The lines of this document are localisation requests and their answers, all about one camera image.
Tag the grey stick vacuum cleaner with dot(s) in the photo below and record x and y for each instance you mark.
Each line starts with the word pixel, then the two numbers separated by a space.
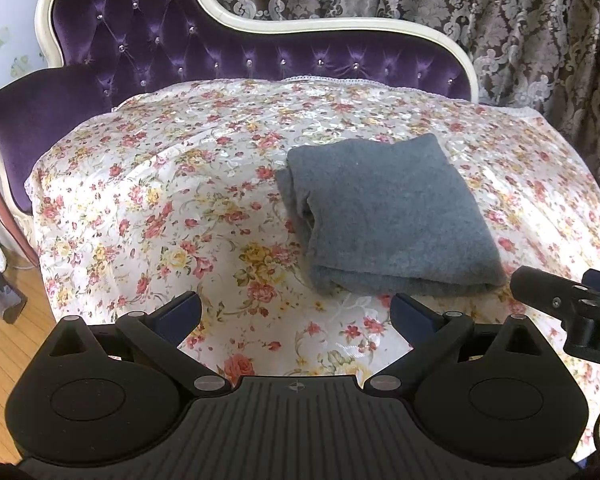
pixel 0 290

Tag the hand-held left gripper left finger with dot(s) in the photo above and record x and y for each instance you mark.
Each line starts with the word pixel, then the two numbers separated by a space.
pixel 181 314

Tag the purple tufted sofa white frame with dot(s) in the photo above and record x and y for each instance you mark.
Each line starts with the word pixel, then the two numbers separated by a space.
pixel 145 35

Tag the floral sofa cover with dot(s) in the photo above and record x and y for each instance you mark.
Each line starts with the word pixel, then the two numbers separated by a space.
pixel 180 200

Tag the grey towel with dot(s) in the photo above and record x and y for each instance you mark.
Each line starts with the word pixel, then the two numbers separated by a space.
pixel 390 210

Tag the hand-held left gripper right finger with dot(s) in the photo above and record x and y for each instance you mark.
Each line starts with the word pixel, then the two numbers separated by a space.
pixel 410 318

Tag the brown damask curtain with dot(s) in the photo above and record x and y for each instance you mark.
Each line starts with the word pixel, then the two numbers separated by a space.
pixel 520 35

